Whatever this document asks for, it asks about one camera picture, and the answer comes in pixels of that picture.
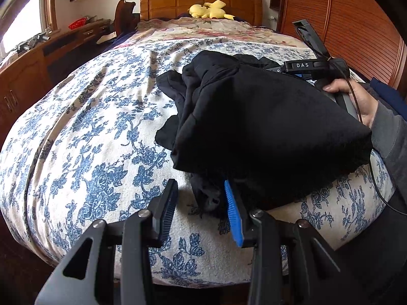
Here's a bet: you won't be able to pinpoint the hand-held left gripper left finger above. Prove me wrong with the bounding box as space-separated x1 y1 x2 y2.
35 178 179 305

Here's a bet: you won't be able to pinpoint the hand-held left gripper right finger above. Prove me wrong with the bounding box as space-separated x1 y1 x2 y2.
224 180 350 305

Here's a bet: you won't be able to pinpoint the folded navy garment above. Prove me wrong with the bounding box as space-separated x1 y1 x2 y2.
370 78 407 118

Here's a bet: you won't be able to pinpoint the wooden chair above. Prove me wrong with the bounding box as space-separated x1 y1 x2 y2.
114 0 140 37

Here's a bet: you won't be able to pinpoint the black devices on desk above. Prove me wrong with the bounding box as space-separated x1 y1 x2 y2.
16 32 51 53

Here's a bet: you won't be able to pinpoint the person's dark clothing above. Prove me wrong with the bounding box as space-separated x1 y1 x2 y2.
331 191 407 305

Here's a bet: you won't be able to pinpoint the person's right forearm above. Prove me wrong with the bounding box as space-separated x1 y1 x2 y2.
370 100 407 194

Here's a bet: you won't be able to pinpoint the yellow plush toy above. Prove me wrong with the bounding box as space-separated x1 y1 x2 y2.
188 0 235 20

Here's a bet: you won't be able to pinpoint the pink floral quilt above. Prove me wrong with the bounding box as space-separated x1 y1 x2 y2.
113 17 306 50

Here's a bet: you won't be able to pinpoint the wooden desk with cabinets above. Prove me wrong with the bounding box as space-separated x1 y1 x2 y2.
0 19 112 147

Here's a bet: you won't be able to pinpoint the wooden bed headboard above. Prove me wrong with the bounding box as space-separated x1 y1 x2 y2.
140 0 264 26

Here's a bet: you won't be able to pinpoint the thin gripper cable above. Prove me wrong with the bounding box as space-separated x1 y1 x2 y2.
296 25 407 215

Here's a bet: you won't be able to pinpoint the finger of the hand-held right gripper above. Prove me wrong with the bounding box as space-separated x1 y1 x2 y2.
265 65 305 79

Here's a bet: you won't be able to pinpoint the wooden framed window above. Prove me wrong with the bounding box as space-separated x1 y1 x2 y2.
0 0 58 58

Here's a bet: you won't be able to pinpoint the wooden slatted wardrobe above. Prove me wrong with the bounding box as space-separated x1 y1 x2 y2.
276 0 407 89

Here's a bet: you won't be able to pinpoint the black double-breasted coat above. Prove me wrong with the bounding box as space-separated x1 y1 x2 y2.
155 50 372 220

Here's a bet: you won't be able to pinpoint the blue floral bedspread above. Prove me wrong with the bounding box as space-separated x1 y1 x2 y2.
0 36 396 288

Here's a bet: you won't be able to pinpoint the person's right hand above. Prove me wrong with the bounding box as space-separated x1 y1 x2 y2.
321 79 379 128

